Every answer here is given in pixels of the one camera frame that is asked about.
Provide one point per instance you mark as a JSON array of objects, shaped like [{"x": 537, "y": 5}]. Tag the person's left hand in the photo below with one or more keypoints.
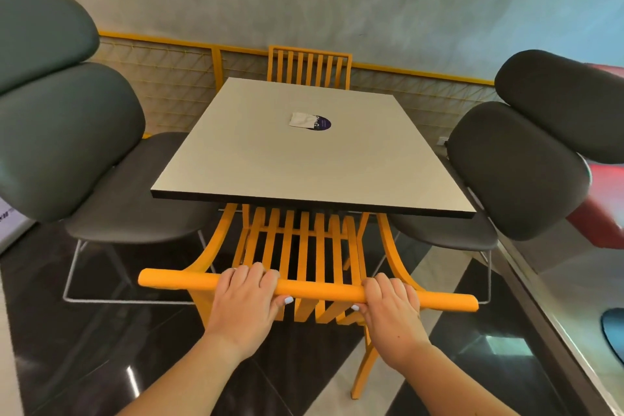
[{"x": 243, "y": 311}]

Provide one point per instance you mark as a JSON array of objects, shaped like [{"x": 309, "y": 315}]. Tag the person's right hand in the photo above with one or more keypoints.
[{"x": 394, "y": 320}]

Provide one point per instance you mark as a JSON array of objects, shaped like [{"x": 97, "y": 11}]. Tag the person's right thumb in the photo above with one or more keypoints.
[{"x": 358, "y": 307}]

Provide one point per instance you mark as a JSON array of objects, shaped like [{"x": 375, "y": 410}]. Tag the person's left thumb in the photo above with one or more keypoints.
[{"x": 284, "y": 302}]

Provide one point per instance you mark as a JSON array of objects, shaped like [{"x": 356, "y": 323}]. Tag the yellow slatted wooden chair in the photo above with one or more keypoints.
[
  {"x": 309, "y": 67},
  {"x": 302, "y": 279}
]

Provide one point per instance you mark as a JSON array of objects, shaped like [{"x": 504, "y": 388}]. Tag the person's left forearm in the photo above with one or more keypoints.
[{"x": 180, "y": 379}]

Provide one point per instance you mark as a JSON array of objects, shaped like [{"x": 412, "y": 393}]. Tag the person's right forearm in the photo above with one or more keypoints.
[{"x": 453, "y": 384}]

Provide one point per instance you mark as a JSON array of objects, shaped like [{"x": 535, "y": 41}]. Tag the square grey table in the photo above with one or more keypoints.
[{"x": 312, "y": 157}]

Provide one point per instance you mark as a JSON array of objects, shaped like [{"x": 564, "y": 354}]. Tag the round dark purple sticker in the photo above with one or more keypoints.
[{"x": 324, "y": 124}]

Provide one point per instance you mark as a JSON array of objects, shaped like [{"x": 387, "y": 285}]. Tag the white paper napkin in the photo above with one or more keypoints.
[{"x": 301, "y": 120}]

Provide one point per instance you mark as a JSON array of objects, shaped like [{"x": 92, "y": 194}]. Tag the grey table with blue sticker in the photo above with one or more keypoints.
[{"x": 570, "y": 313}]

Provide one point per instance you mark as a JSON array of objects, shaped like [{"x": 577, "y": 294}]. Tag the dark grey cushioned chair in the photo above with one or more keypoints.
[{"x": 521, "y": 162}]

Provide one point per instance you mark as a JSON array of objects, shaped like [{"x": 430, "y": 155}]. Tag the red cushioned seat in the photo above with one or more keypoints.
[{"x": 602, "y": 201}]

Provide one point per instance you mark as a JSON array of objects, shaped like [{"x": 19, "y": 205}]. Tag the dark green cushioned chair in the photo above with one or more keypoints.
[{"x": 63, "y": 138}]

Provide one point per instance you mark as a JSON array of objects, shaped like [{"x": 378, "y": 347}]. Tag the white wall socket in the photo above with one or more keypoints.
[{"x": 441, "y": 140}]

